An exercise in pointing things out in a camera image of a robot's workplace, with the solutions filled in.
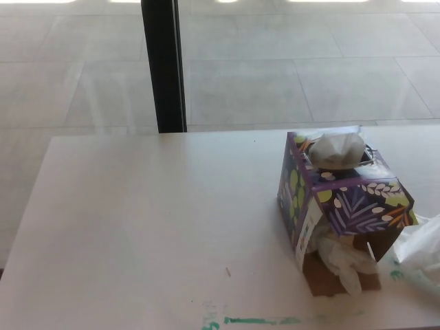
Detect purple leaf-print tissue box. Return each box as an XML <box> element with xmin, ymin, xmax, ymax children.
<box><xmin>276</xmin><ymin>124</ymin><xmax>419</xmax><ymax>298</ymax></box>

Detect black window frame post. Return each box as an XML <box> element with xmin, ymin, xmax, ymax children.
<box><xmin>140</xmin><ymin>0</ymin><xmax>188</xmax><ymax>134</ymax></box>

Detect white bunched next tissue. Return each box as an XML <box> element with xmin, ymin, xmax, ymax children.
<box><xmin>309</xmin><ymin>132</ymin><xmax>367</xmax><ymax>170</ymax></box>

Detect white pulled facial tissue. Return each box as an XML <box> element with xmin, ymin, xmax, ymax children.
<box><xmin>391</xmin><ymin>214</ymin><xmax>440</xmax><ymax>292</ymax></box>

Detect crumpled white tissue bunch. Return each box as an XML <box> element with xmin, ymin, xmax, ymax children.
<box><xmin>310</xmin><ymin>233</ymin><xmax>379</xmax><ymax>298</ymax></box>

